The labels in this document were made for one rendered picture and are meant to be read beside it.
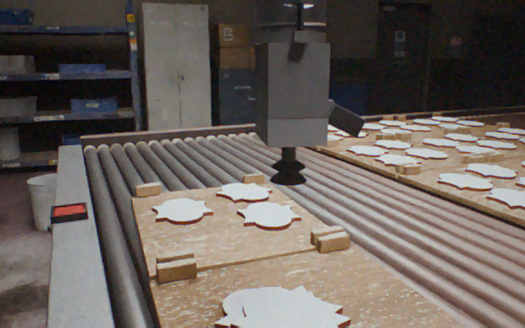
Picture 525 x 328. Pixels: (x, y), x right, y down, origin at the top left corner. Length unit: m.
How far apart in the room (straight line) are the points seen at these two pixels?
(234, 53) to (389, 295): 5.21
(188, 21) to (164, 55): 0.50
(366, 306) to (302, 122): 0.28
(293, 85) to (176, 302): 0.34
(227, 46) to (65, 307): 5.13
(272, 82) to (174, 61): 4.96
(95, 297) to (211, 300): 0.18
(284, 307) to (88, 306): 0.29
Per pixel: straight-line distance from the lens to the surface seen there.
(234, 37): 5.67
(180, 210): 0.91
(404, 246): 0.84
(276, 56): 0.42
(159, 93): 5.37
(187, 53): 5.41
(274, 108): 0.42
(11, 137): 5.52
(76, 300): 0.70
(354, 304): 0.60
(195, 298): 0.61
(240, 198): 0.97
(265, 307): 0.53
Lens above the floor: 1.26
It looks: 14 degrees down
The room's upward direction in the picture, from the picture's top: straight up
